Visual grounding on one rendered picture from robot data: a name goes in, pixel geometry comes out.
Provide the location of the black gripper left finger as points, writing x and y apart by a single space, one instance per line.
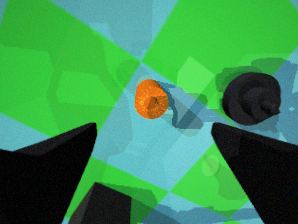
37 182

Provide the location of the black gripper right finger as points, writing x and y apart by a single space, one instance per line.
265 167

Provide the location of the orange cylindrical knob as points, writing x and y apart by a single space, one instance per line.
147 106

